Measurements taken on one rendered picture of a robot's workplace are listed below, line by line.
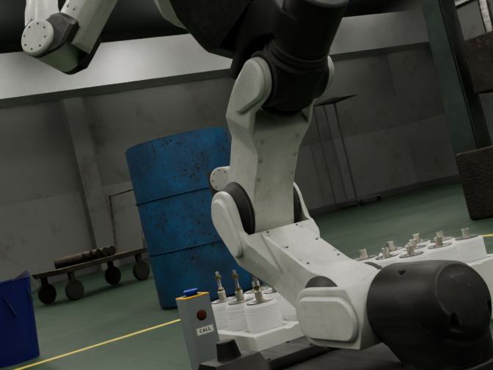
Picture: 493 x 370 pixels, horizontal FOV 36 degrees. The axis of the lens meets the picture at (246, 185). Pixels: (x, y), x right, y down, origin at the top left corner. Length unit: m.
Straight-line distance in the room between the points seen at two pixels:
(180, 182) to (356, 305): 3.22
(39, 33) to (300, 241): 0.68
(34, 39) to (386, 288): 0.85
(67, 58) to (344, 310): 0.77
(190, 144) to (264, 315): 2.57
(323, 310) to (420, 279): 0.23
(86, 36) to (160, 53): 9.71
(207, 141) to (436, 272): 3.40
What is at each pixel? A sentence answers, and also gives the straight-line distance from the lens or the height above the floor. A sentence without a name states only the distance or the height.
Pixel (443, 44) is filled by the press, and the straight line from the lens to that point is 6.09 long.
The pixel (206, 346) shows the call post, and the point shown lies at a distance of 2.03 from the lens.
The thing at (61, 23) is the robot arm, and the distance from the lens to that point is 1.60.
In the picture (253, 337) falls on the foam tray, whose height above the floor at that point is 0.18.
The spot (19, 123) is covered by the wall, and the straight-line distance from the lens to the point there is 12.35.
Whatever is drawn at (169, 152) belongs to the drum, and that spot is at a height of 0.91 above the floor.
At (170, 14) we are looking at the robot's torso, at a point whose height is 0.95.
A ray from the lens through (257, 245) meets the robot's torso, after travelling 1.61.
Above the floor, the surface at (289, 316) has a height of 0.19.
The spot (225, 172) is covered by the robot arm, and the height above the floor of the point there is 0.61.
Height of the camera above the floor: 0.52
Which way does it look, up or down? 1 degrees up
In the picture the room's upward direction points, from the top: 13 degrees counter-clockwise
